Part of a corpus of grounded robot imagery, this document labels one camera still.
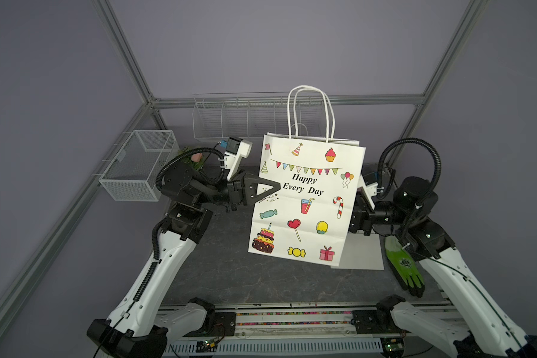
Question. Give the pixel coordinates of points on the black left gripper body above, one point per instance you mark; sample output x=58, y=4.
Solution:
x=236, y=192

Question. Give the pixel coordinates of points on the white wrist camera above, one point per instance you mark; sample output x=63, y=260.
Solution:
x=369, y=181
x=235, y=150

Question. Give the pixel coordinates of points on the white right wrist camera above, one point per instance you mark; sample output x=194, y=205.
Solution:
x=369, y=181

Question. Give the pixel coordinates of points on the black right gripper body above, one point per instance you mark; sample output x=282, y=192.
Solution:
x=360, y=203

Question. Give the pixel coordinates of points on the potted plant with pink flower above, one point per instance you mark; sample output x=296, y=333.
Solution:
x=193, y=162

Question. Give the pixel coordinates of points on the white wire side basket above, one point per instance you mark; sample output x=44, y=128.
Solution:
x=131, y=174

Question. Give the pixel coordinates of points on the small white party paper bag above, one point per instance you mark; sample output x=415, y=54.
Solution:
x=307, y=220

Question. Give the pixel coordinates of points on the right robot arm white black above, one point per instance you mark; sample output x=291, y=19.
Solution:
x=489, y=331

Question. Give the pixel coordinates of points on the green black work glove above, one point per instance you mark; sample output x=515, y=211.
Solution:
x=403, y=267

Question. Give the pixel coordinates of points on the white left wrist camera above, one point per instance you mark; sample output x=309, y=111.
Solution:
x=235, y=150

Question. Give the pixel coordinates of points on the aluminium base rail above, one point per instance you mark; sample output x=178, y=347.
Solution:
x=271, y=330

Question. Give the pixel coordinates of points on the large white party paper bag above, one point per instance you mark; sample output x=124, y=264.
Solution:
x=361, y=253

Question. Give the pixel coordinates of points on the white wire wall shelf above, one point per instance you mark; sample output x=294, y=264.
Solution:
x=253, y=116

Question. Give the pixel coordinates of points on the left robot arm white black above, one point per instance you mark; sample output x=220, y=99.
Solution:
x=191, y=180

